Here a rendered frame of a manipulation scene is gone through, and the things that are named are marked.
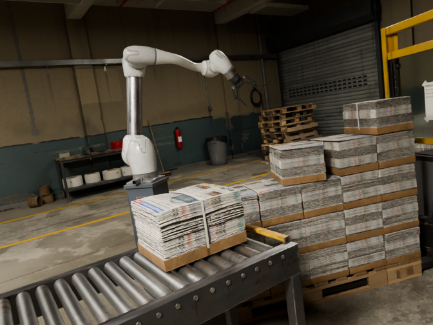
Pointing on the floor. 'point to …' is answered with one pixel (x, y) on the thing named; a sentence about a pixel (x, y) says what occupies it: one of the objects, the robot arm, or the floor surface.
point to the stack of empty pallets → (283, 115)
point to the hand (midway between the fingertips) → (251, 97)
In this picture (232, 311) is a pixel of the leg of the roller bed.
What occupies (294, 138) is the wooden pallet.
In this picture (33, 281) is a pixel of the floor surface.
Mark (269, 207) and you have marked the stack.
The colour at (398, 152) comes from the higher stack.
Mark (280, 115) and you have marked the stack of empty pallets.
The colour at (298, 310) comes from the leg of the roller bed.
